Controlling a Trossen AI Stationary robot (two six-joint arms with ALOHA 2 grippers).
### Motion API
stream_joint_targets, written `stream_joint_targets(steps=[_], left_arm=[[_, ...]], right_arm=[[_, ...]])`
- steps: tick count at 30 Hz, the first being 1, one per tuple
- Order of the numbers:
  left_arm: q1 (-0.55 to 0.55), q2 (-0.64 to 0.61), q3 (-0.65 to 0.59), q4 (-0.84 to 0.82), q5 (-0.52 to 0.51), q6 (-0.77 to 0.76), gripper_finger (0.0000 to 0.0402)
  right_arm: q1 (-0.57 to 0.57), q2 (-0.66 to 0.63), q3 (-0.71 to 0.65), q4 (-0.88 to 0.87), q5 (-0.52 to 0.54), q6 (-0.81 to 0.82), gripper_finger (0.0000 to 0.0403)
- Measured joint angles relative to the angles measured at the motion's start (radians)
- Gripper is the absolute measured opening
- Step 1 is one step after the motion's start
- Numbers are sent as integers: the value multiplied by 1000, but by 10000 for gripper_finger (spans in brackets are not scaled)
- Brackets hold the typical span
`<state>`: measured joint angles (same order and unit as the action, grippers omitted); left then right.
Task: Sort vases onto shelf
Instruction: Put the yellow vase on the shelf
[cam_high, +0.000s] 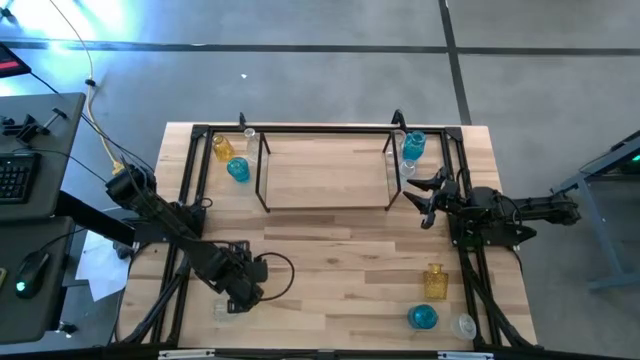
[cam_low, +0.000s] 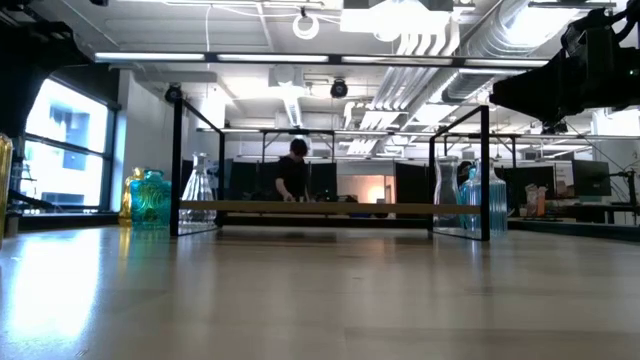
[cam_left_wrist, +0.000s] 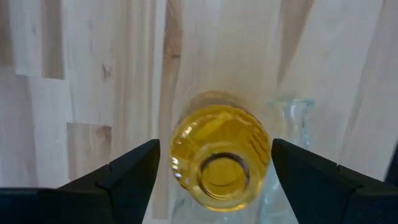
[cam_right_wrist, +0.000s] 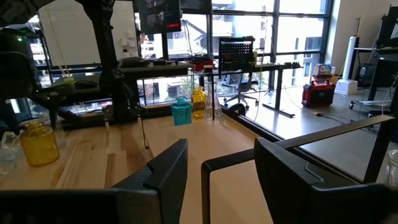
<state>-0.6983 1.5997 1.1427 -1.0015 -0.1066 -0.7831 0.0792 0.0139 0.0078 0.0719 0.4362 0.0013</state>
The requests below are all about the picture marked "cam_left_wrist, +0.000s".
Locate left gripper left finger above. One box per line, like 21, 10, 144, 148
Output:
0, 139, 161, 224

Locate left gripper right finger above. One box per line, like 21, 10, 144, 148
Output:
271, 138, 398, 224

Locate clear flared glass vase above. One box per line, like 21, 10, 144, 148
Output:
170, 97, 317, 224

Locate yellow ribbed glass vase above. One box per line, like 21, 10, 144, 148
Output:
169, 89, 272, 213

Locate black aluminium table frame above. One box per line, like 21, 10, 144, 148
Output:
384, 141, 398, 187

